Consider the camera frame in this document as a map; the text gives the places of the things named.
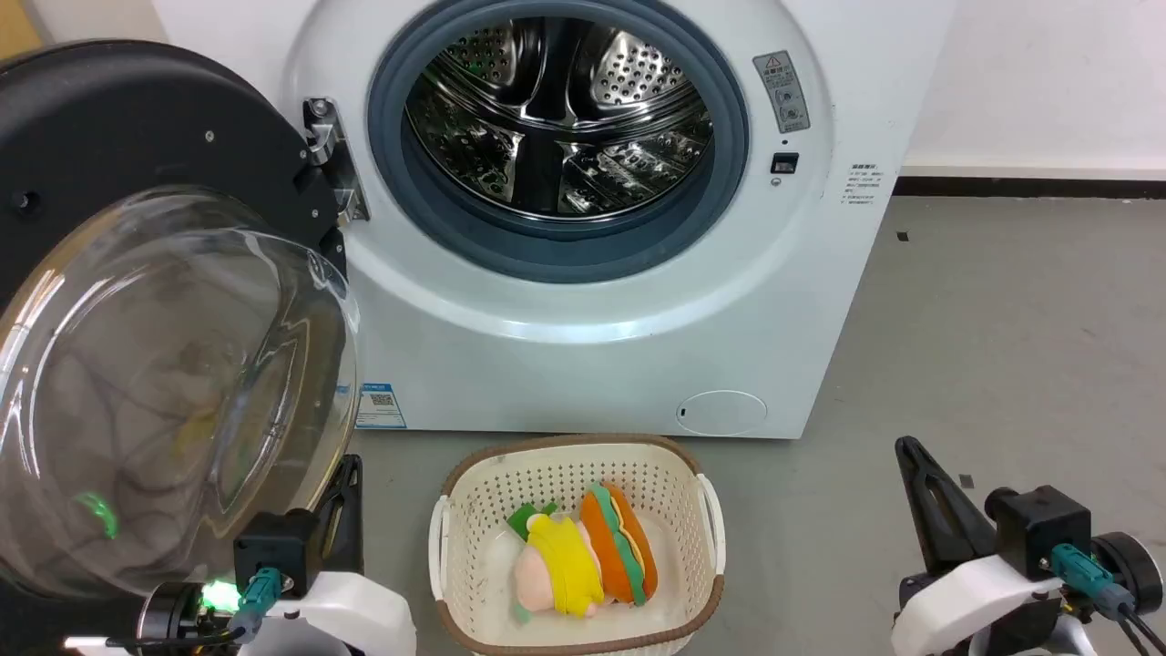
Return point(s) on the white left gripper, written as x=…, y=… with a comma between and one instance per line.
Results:
x=355, y=610

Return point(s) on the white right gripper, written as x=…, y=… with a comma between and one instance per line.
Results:
x=966, y=601

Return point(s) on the black round glass washer door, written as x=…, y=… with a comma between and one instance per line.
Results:
x=137, y=128

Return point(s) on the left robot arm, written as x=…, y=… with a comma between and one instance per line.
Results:
x=168, y=615

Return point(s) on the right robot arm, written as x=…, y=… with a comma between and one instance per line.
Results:
x=1130, y=569

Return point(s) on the white front-load washing machine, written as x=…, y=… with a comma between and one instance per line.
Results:
x=565, y=374

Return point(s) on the metal door hinge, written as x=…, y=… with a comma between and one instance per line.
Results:
x=321, y=137

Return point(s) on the black door latch slot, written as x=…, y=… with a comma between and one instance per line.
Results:
x=784, y=163

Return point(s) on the blue and white QR sticker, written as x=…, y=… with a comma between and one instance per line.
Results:
x=379, y=408

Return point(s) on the cream plastic laundry basket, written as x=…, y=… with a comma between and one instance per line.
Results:
x=474, y=510

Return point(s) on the green plush piece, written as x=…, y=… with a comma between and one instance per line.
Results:
x=521, y=521

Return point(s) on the yellow and pink plush doll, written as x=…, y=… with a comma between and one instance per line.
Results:
x=563, y=565

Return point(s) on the round white filter cover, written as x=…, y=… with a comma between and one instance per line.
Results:
x=721, y=413

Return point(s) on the orange hot dog plush toy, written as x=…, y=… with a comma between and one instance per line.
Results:
x=608, y=547

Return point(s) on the stainless steel washer drum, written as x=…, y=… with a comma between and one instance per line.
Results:
x=556, y=118

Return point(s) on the grey warning sticker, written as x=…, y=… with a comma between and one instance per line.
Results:
x=782, y=91

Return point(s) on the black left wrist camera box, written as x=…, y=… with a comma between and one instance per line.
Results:
x=273, y=551

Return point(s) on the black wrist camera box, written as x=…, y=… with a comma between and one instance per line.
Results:
x=273, y=551
x=1038, y=528

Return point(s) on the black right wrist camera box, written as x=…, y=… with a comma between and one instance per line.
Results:
x=1038, y=528

